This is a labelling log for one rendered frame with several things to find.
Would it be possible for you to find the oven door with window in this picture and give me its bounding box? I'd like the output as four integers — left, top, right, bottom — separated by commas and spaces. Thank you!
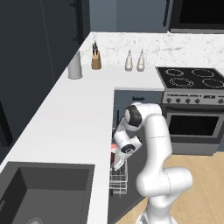
165, 111, 224, 145

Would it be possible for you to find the black fridge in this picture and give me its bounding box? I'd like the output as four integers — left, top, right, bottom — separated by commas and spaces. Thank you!
0, 0, 92, 165

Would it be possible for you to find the blue-grey drawer front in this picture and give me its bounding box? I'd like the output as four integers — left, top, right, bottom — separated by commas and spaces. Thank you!
114, 89, 165, 109

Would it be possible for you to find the black microwave oven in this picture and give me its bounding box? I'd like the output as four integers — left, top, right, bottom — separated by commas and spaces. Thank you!
168, 0, 224, 34

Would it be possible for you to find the dark grey dishwasher door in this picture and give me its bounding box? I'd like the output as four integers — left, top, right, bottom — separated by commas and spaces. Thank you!
107, 141, 151, 224

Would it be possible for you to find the dark grey sink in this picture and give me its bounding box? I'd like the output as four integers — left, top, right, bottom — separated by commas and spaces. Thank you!
0, 161, 96, 224

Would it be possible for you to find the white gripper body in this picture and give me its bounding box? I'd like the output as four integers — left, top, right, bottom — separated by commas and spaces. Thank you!
113, 151, 129, 172

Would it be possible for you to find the black hob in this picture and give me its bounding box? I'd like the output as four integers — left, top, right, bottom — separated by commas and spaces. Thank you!
155, 66, 224, 92

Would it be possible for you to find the white shaker bottle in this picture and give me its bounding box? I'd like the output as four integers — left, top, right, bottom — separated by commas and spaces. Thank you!
136, 49, 146, 73
124, 48, 134, 72

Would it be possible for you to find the steel oven door handle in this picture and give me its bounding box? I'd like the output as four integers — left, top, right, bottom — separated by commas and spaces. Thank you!
163, 104, 224, 114

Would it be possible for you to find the grey paper towel roll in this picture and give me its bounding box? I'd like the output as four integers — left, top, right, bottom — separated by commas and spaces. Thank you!
67, 50, 84, 81

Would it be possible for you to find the wooden knife block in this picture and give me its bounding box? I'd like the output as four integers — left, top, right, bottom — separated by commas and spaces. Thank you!
91, 42, 102, 71

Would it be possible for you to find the blue-grey wall cupboard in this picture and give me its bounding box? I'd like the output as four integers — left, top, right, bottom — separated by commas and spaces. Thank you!
88, 0, 172, 33

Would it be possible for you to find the wire dishwasher rack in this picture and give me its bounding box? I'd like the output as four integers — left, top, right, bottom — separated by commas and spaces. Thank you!
108, 162, 130, 197

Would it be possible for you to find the steel oven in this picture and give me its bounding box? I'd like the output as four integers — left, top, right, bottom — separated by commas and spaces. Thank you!
161, 88, 224, 157

